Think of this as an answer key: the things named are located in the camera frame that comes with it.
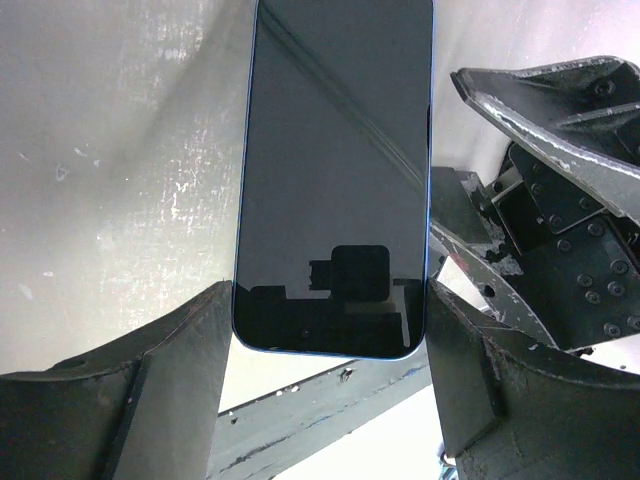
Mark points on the blue edged black phone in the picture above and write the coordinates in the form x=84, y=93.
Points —
x=334, y=213

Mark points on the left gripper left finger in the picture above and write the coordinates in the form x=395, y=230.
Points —
x=143, y=406

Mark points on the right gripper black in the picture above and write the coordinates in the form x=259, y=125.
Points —
x=547, y=257

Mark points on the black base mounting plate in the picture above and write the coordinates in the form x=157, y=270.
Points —
x=262, y=438

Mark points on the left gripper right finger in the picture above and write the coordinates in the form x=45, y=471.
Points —
x=511, y=407

